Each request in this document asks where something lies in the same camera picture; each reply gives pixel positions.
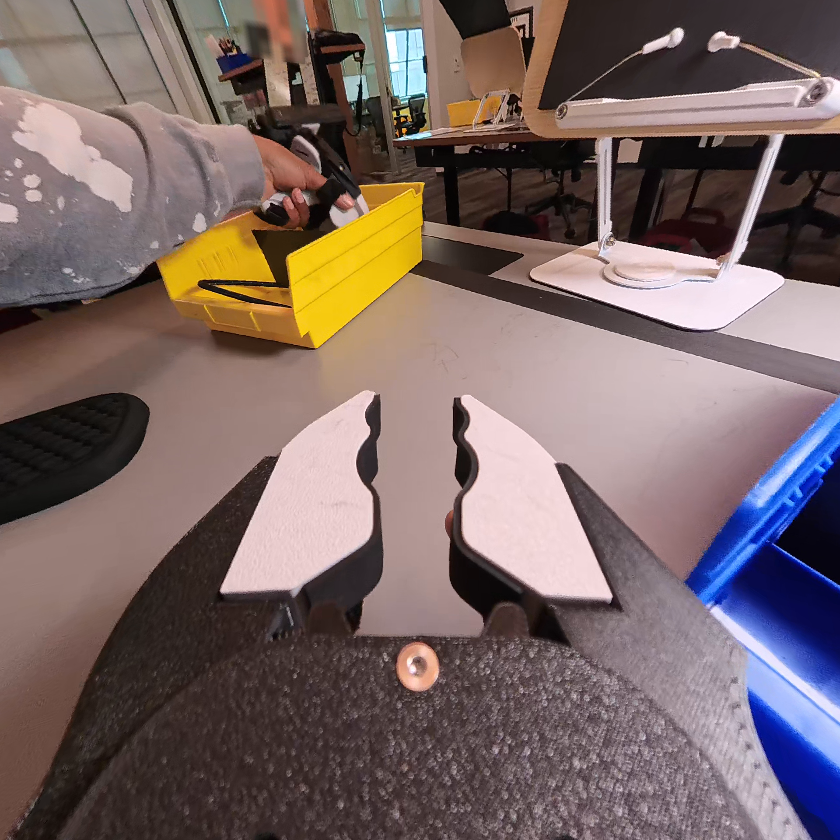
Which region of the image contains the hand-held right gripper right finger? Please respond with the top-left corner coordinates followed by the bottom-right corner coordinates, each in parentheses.
top-left (448, 394), bottom-right (615, 636)

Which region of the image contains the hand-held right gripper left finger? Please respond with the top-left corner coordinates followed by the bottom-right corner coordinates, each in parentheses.
top-left (220, 391), bottom-right (385, 636)

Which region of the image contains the yellow plastic bin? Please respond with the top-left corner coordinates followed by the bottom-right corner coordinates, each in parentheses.
top-left (157, 182), bottom-right (426, 349)
top-left (447, 98), bottom-right (505, 128)

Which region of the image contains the blue plastic bin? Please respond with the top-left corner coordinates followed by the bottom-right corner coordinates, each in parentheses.
top-left (686, 397), bottom-right (840, 840)

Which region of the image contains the person's left forearm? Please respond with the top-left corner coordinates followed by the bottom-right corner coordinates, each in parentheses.
top-left (0, 85), bottom-right (266, 309)

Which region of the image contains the black and yellow office chair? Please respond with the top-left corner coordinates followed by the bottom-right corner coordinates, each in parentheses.
top-left (392, 94), bottom-right (429, 135)

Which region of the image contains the black bin divider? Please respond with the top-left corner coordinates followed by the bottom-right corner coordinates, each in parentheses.
top-left (252, 228), bottom-right (329, 288)

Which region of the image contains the wooden desk with black legs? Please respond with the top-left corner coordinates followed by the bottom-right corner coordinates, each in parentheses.
top-left (394, 125), bottom-right (595, 227)

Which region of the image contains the black equipment stand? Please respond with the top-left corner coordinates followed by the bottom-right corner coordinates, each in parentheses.
top-left (307, 29), bottom-right (368, 178)

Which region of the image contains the white tablet stand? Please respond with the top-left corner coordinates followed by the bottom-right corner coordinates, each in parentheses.
top-left (530, 26), bottom-right (840, 331)
top-left (472, 88), bottom-right (524, 130)

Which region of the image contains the red shopping basket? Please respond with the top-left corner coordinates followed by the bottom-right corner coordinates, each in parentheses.
top-left (640, 209), bottom-right (736, 257)

